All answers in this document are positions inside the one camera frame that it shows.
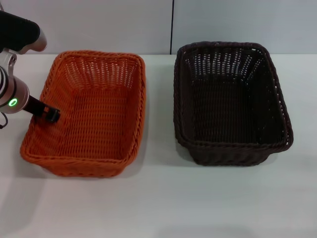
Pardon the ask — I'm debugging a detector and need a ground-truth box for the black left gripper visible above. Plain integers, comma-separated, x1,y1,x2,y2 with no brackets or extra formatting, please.
24,95,61,123

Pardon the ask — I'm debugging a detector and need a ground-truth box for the orange woven plastic basket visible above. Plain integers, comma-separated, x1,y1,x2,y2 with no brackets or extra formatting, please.
19,49,147,177

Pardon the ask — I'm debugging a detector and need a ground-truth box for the dark brown woven plastic basket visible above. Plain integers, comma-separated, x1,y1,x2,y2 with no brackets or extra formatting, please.
173,41,295,167

